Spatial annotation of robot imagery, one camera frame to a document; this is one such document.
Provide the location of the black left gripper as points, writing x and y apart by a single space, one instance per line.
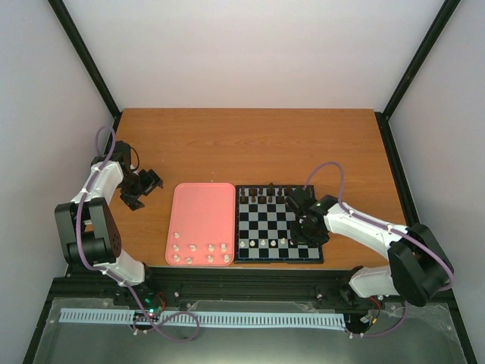
151 184

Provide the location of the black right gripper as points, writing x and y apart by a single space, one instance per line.
298 239

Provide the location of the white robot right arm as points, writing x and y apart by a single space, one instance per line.
417 267

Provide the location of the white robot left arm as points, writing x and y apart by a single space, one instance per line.
86 228

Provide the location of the black white chessboard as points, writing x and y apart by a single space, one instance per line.
268 221

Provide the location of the pink plastic tray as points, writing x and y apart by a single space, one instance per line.
202 214

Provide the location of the black aluminium frame rail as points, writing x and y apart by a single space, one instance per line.
178 287

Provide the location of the light blue cable duct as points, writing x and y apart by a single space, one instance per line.
329 321

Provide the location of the left black frame post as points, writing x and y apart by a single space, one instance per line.
73 34

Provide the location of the black frame post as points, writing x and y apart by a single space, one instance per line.
433 33
73 34

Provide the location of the right black frame post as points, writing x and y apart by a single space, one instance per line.
433 33

